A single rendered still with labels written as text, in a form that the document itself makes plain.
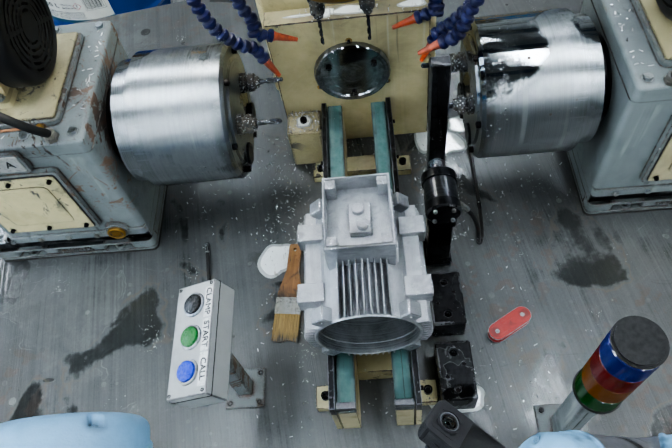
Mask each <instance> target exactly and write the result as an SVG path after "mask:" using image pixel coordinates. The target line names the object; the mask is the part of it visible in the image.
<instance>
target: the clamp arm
mask: <svg viewBox="0 0 672 448"><path fill-rule="evenodd" d="M451 71H452V62H451V57H450V55H446V56H436V57H430V61H429V93H428V126H427V159H426V162H427V168H428V169H429V168H431V167H432V163H431V162H433V165H434V164H437V163H438V162H437V160H440V161H439V164H441V165H442V164H443V166H445V154H446V140H447V126H448V112H449V99H450V85H451Z"/></svg>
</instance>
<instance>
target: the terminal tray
mask: <svg viewBox="0 0 672 448"><path fill-rule="evenodd" d="M380 177H383V178H384V181H383V182H380V181H379V178H380ZM328 182H332V183H333V185H332V186H330V187H329V186H327V183H328ZM322 215H323V250H324V258H325V262H326V265H327V268H329V271H330V270H332V269H335V268H336V262H337V263H338V267H341V266H342V261H343V262H344V265H348V260H350V264H355V262H354V259H356V262H357V263H361V259H362V260H363V263H367V258H368V259H369V263H374V261H373V258H375V262H376V263H380V258H381V260H382V263H385V264H386V259H388V264H392V265H397V262H399V253H398V241H397V233H396V223H395V211H394V203H393V191H392V189H391V187H390V177H389V173H378V174H366V175H355V176H343V177H332V178H322ZM385 234H388V235H389V236H390V238H389V239H388V240H385V239H384V235H385ZM330 239H334V240H335V242H334V244H330V243H329V240H330Z"/></svg>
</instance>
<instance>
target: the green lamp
mask: <svg viewBox="0 0 672 448"><path fill-rule="evenodd" d="M582 370H583V368H582V369H581V371H580V372H579V373H578V375H577V377H576V380H575V391H576V394H577V396H578V398H579V399H580V401H581V402H582V403H583V404H584V405H585V406H587V407H588V408H590V409H592V410H595V411H599V412H606V411H611V410H613V409H615V408H616V407H617V406H618V405H619V404H620V403H622V402H623V401H624V400H623V401H621V402H619V403H614V404H609V403H604V402H601V401H599V400H597V399H595V398H594V397H593V396H591V395H590V394H589V393H588V391H587V390H586V388H585V387H584V384H583V381H582Z"/></svg>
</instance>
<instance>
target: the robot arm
mask: <svg viewBox="0 0 672 448"><path fill-rule="evenodd" d="M418 437H419V439H420V440H421V441H423V442H424V443H425V444H426V446H425V447H426V448H506V447H505V446H504V445H502V444H501V443H500V442H498V441H497V440H496V439H495V438H493V437H492V436H491V435H490V434H488V433H487V432H486V431H484V430H483V429H482V428H481V427H479V426H478V425H477V424H475V423H474V422H473V421H472V420H470V419H469V418H468V417H466V416H465V415H464V414H463V413H461V412H460V411H459V410H458V409H456V408H455V407H454V406H452V405H451V404H450V403H449V402H447V401H446V400H440V401H439V402H437V403H436V404H435V405H434V407H433V408H432V409H431V410H430V412H429V413H428V415H427V416H426V418H425V419H424V421H423V422H422V424H421V425H420V427H419V430H418ZM0 448H153V442H152V441H151V440H150V425H149V423H148V421H147V420H146V419H145V418H143V417H142V416H139V415H136V414H130V413H120V412H80V413H64V414H52V415H43V416H35V417H28V418H22V419H17V420H12V421H8V422H4V423H0ZM519 448H672V434H671V435H666V434H664V433H659V434H658V436H652V437H642V438H632V437H623V436H604V435H595V434H589V433H587V432H584V431H579V430H566V431H559V432H539V433H537V434H536V435H533V436H532V437H530V438H528V439H527V440H526V441H524V442H523V443H522V444H521V446H520V447H519Z"/></svg>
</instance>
